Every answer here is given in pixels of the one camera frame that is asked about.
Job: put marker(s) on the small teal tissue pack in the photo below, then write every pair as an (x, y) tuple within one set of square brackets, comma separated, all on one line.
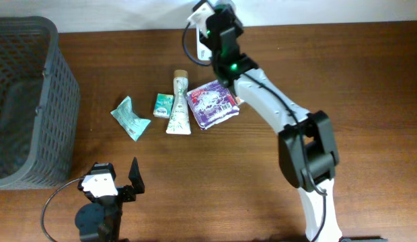
[(163, 105)]

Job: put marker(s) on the purple white tissue pack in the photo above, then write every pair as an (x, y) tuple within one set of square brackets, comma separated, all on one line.
[(211, 104)]

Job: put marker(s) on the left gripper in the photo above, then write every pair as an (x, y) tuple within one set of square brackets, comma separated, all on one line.
[(128, 193)]

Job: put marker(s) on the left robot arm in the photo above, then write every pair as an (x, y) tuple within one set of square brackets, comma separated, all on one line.
[(100, 219)]

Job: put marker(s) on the small orange tissue pack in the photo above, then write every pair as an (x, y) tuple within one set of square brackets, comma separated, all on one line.
[(239, 101)]

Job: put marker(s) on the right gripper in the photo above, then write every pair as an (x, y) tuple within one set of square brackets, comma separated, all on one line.
[(229, 6)]

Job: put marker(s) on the grey plastic mesh basket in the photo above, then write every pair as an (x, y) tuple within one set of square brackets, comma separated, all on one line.
[(39, 105)]

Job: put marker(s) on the white green tube brown cap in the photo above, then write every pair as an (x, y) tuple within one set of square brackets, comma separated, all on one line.
[(179, 122)]

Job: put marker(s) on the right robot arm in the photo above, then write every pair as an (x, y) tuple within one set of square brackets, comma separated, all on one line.
[(307, 149)]

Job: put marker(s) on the teal wet wipe pouch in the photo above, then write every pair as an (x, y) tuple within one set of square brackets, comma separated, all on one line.
[(131, 123)]

